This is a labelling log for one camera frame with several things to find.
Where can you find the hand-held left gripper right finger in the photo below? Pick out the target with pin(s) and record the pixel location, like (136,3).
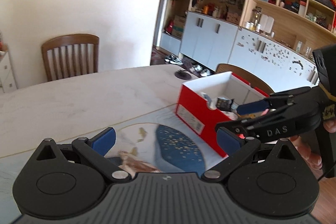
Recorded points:
(228,141)

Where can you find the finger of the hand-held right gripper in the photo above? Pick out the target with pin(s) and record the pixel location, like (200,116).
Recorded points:
(252,107)
(273,132)

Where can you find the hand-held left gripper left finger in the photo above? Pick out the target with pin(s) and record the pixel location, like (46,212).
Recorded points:
(105,138)

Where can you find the yellow snack packet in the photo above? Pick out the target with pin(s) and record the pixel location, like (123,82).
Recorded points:
(256,116)

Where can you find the red cardboard box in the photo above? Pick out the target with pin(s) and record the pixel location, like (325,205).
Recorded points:
(194,106)

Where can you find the person's right hand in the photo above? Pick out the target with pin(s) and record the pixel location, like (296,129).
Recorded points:
(308,150)

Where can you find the black snack packet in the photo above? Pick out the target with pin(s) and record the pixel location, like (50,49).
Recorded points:
(224,103)

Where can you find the wooden curved-back chair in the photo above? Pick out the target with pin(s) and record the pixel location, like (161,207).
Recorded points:
(244,75)

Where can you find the white packet with dark print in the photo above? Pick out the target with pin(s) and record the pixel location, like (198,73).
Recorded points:
(206,100)

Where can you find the white sticker-covered cabinet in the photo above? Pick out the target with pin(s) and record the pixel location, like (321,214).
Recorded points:
(275,61)

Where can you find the white shoe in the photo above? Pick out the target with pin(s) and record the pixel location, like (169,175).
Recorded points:
(204,72)

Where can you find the blue patterned glossy mat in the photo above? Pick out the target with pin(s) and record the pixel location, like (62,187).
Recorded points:
(168,145)

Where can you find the clear drinking glass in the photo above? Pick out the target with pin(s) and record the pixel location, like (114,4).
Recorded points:
(299,47)
(308,51)

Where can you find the grey phone stand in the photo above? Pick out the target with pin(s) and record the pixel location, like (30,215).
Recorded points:
(183,74)

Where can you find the white rounded container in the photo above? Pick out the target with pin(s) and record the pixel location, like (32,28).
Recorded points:
(266,24)

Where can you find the pair of black-white sneakers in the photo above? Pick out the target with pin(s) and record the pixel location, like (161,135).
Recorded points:
(173,59)

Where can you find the reddish floor rug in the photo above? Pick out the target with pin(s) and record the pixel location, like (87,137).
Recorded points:
(158,53)

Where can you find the low white cabinet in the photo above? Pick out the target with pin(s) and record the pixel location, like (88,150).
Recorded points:
(170,41)

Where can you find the wooden slatted chair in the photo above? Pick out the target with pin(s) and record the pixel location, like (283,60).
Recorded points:
(68,40)

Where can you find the orange bottle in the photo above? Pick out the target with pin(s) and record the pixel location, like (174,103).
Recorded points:
(206,9)

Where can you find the brown cardboard carton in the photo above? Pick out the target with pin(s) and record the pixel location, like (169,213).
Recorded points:
(179,27)

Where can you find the red bottle-shaped object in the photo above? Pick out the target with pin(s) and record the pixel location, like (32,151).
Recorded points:
(169,27)

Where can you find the small white drawer unit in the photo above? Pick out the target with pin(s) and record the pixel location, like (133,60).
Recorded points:
(8,74)

